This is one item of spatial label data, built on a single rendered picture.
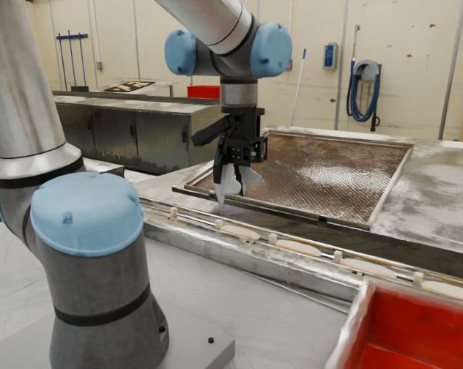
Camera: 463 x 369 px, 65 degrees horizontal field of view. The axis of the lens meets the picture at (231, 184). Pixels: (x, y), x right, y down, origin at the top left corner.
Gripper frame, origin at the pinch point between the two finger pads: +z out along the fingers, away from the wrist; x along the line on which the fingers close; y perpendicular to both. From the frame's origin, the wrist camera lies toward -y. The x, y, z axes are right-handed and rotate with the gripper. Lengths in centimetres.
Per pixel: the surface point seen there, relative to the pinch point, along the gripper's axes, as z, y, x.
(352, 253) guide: 7.4, 26.9, 3.0
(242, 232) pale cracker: 7.4, 3.9, -0.7
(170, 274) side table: 11.4, -2.1, -17.8
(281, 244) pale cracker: 7.6, 13.4, -0.7
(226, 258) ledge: 9.7, 5.2, -9.0
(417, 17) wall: -76, -23, 370
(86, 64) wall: -34, -557, 370
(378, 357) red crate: 10.9, 36.9, -18.3
